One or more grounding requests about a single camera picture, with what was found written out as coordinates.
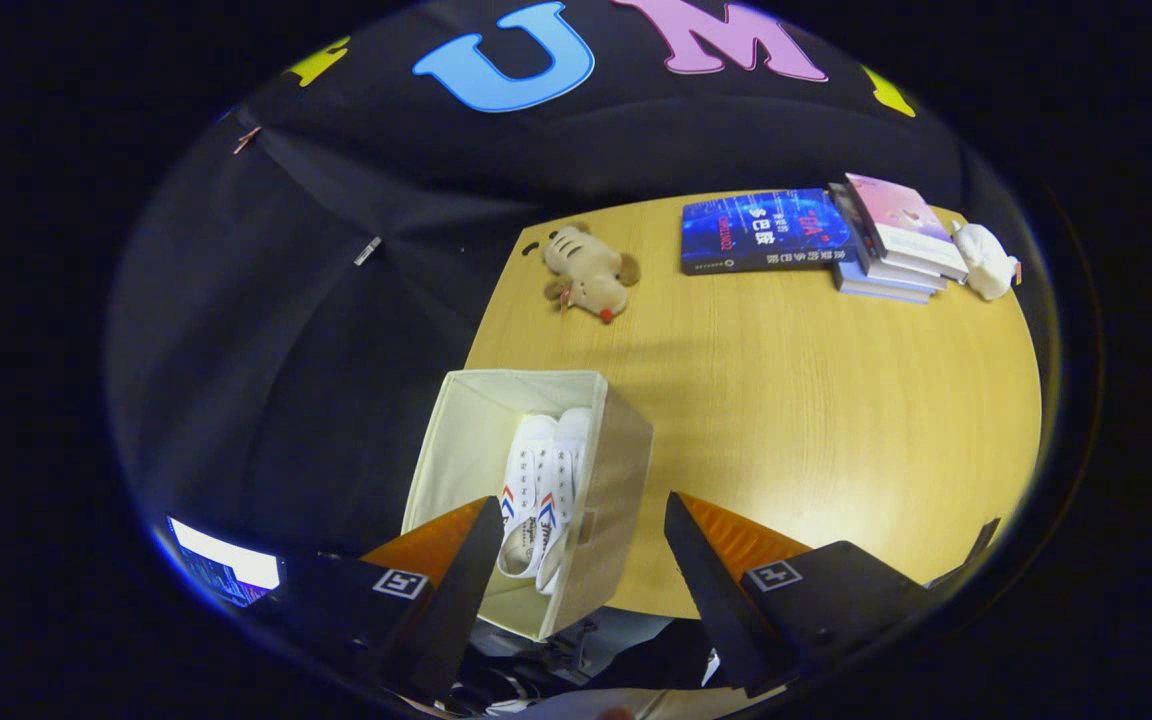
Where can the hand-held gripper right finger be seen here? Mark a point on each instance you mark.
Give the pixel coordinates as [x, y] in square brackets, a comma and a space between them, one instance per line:
[711, 600]

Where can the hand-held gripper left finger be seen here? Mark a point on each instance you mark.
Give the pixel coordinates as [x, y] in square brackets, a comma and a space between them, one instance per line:
[456, 610]

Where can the white canvas shoe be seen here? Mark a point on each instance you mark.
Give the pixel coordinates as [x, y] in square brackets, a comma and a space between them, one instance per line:
[574, 440]
[528, 470]

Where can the beige fabric storage box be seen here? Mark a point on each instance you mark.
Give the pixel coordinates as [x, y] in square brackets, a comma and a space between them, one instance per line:
[616, 470]

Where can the computer monitor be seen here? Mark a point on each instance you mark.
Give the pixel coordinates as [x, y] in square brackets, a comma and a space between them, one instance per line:
[226, 565]

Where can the dark grey block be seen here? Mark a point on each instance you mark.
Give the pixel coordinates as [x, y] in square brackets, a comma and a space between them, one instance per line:
[976, 550]

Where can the brown plush toy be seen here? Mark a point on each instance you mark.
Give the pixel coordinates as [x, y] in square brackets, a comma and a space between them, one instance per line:
[591, 275]

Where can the light blue cover book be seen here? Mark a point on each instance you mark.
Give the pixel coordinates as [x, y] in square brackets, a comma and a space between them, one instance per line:
[876, 290]

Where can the silver clip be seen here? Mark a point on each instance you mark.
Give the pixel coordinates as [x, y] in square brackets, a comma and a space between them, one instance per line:
[368, 250]

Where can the grey cover book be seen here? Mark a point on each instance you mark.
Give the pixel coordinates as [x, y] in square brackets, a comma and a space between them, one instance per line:
[886, 272]

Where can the dark blue book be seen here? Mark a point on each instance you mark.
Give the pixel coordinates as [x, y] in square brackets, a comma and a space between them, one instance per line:
[766, 230]

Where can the pink cover book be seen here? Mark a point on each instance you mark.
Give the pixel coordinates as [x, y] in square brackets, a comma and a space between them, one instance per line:
[906, 225]

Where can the white plush toy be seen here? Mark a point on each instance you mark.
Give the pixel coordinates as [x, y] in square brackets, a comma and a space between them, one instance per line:
[986, 260]

